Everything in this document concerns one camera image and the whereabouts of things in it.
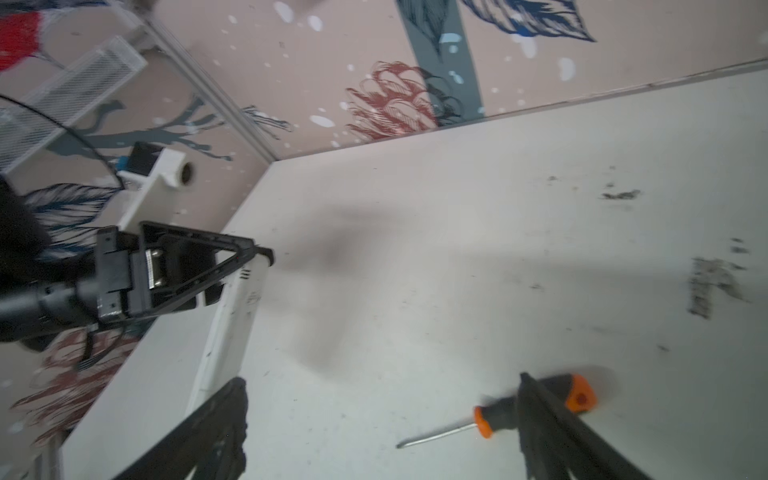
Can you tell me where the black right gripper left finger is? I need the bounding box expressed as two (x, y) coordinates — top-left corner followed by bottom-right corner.
(117, 377), (248, 479)

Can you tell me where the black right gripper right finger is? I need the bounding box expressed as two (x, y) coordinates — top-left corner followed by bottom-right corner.
(518, 371), (655, 480)

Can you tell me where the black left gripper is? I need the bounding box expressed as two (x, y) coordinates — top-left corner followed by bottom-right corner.
(94, 221), (275, 324)

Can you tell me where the orange black screwdriver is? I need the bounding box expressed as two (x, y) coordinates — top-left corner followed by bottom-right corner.
(396, 373), (598, 449)

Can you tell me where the white remote control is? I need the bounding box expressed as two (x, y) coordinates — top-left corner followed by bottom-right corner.
(186, 254), (270, 413)

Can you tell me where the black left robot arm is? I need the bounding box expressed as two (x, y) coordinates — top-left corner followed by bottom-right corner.
(1, 182), (274, 351)

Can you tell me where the white mesh wall shelf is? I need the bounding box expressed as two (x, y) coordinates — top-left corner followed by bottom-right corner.
(1, 36), (148, 173)

